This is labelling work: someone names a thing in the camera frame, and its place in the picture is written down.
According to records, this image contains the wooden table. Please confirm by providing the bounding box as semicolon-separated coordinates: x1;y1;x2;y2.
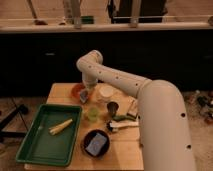
24;83;143;171

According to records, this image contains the yellow corn cob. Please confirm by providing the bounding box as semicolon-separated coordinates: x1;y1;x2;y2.
49;119;72;135

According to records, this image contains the green pepper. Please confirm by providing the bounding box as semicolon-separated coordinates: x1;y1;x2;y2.
113;115;136;122

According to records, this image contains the dark brown bowl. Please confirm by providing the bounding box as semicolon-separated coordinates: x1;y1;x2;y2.
83;129;110;158

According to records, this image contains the metal grater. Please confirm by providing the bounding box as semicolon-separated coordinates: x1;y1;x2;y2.
127;100;138;118

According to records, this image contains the black tripod stand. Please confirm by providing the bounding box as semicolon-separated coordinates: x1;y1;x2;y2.
0;78;30;141

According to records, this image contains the green translucent cup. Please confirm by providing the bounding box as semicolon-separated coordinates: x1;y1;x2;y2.
87;107;99;122

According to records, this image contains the green plastic tray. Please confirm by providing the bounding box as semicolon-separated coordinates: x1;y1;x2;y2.
16;104;82;167

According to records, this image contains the small metal cup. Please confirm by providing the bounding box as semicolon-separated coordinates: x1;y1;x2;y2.
107;102;119;116

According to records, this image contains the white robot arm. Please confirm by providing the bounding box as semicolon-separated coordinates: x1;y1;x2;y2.
77;50;197;171

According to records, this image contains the white cup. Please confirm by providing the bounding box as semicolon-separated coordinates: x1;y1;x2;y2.
97;86;114;103

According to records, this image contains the blue sponge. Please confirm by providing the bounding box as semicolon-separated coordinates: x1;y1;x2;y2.
86;133;107;156

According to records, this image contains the blue grey towel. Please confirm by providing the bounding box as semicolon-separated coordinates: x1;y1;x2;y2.
79;89;89;103

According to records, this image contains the red orange bowl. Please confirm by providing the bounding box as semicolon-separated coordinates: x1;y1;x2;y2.
71;83;86;102

